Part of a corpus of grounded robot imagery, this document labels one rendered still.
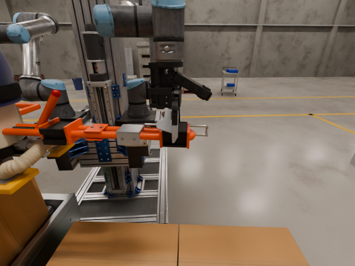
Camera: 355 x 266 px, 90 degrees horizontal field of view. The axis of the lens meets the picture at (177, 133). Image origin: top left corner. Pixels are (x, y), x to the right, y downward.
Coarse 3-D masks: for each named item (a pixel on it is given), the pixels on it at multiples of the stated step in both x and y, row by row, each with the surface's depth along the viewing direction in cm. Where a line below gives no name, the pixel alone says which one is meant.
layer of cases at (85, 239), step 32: (96, 224) 99; (128, 224) 99; (160, 224) 99; (64, 256) 84; (96, 256) 84; (128, 256) 84; (160, 256) 84; (192, 256) 84; (224, 256) 84; (256, 256) 84; (288, 256) 84
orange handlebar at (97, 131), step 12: (24, 108) 73; (36, 108) 78; (12, 132) 53; (24, 132) 53; (36, 132) 53; (72, 132) 52; (84, 132) 52; (96, 132) 52; (108, 132) 52; (144, 132) 51; (156, 132) 54; (192, 132) 52
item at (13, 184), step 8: (32, 168) 56; (16, 176) 52; (24, 176) 52; (32, 176) 54; (0, 184) 48; (8, 184) 49; (16, 184) 49; (24, 184) 52; (0, 192) 48; (8, 192) 47
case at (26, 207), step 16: (16, 192) 79; (32, 192) 88; (0, 208) 72; (16, 208) 80; (32, 208) 88; (0, 224) 73; (16, 224) 80; (32, 224) 88; (0, 240) 73; (16, 240) 80; (0, 256) 73; (16, 256) 80
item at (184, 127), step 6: (180, 126) 52; (186, 126) 52; (162, 132) 49; (168, 132) 49; (180, 132) 49; (186, 132) 49; (162, 138) 50; (168, 138) 50; (180, 138) 50; (186, 138) 49; (162, 144) 50; (168, 144) 51; (174, 144) 51; (180, 144) 51; (186, 144) 50
